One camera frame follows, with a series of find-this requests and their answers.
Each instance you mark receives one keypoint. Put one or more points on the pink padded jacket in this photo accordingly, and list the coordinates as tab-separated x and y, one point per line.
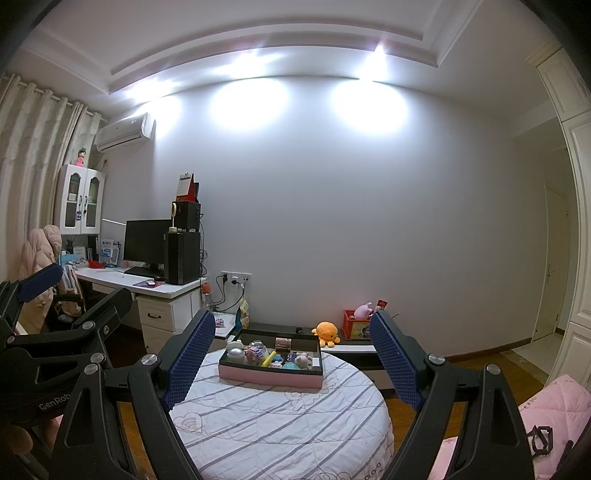
39	249

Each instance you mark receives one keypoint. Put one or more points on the black keyboard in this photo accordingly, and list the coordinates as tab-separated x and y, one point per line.
141	272

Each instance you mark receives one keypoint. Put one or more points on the large black speaker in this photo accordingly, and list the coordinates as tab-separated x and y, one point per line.
182	258

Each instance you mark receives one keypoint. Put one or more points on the black office chair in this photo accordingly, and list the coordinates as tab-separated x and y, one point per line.
69	314

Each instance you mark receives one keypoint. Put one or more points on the small doll figure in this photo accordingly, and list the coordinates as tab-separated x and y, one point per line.
81	158

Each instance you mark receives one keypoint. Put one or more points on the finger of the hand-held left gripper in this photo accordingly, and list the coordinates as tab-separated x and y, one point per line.
41	281
101	314

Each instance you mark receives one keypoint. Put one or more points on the white air conditioner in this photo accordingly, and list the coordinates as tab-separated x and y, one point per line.
124	134

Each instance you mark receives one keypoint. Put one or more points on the white side table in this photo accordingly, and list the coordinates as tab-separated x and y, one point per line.
224	325

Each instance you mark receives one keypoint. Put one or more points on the white door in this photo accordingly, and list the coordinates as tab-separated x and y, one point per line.
551	277

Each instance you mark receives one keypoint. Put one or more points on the red packet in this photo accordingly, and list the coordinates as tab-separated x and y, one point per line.
381	306

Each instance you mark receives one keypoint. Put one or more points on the clear bottle red cap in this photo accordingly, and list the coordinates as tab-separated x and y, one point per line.
207	300

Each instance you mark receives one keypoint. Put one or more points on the pink plush toy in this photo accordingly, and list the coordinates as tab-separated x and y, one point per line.
362	310

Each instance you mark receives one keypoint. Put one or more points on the white desk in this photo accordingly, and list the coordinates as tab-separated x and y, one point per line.
175	290

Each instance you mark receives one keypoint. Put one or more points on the black monitor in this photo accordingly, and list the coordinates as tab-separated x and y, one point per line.
147	244

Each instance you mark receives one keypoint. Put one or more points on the pink quilt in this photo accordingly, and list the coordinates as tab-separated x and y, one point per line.
554	397

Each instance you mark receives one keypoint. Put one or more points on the red plastic crate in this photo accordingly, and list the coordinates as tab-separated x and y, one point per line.
355	328

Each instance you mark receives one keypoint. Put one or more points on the small pink item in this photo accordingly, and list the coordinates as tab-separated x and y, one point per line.
253	357

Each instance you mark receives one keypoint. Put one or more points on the pink storage box black rim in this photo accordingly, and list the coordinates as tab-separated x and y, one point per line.
268	379

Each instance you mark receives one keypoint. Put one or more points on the small black speaker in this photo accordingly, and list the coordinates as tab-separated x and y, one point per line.
188	217

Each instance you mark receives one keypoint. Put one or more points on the blue white box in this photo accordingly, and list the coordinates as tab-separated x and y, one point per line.
107	251

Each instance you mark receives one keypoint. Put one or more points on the orange octopus plush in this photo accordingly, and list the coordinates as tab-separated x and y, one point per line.
325	333

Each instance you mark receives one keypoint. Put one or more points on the rose gold metal canister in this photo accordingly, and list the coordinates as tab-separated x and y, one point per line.
283	344

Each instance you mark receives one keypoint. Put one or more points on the red desk calendar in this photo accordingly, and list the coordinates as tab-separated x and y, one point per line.
186	189

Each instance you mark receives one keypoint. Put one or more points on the yellow highlighter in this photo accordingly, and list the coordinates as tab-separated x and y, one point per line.
268	360

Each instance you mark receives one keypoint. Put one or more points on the cream curtain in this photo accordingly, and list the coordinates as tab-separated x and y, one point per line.
37	161

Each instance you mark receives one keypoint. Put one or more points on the person's left hand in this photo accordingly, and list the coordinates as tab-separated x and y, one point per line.
16	441

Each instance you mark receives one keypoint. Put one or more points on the white wardrobe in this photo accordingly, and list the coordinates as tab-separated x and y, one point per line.
579	230

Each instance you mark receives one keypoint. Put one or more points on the grey plush elephant toy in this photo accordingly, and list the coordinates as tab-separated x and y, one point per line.
301	361

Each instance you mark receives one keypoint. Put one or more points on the blue yellow snack bag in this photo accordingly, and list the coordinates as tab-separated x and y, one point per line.
243	316

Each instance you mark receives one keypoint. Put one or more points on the striped white bed sheet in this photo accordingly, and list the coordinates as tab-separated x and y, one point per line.
277	424

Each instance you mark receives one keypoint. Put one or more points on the white round device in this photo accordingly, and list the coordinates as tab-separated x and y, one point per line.
235	353

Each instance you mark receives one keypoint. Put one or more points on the white drawer cabinet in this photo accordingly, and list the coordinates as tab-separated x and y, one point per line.
161	318

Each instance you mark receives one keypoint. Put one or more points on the teal round disc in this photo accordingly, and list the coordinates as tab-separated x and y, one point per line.
290	366

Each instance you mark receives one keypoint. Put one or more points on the white glass door cabinet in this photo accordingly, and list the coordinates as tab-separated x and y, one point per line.
81	198

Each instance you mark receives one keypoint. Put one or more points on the low cabinet dark top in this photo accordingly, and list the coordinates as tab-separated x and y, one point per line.
351	349

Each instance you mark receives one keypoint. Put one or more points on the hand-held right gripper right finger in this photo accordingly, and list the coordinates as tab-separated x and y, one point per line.
397	360

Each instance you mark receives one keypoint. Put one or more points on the white wall outlet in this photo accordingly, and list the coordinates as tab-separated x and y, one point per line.
236	278

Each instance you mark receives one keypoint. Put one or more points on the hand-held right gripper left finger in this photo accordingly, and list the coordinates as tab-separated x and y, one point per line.
189	360

